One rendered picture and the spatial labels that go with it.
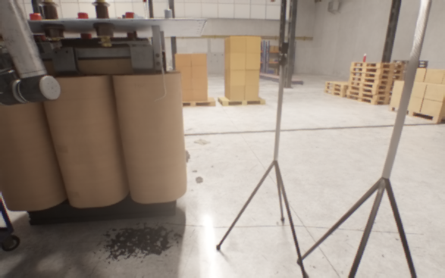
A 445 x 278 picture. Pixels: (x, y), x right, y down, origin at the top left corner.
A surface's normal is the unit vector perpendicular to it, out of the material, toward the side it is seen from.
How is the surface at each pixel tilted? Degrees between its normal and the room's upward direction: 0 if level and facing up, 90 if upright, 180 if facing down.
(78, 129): 90
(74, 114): 90
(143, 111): 90
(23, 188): 90
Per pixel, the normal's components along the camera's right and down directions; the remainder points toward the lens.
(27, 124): 0.77, 0.21
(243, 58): 0.18, 0.32
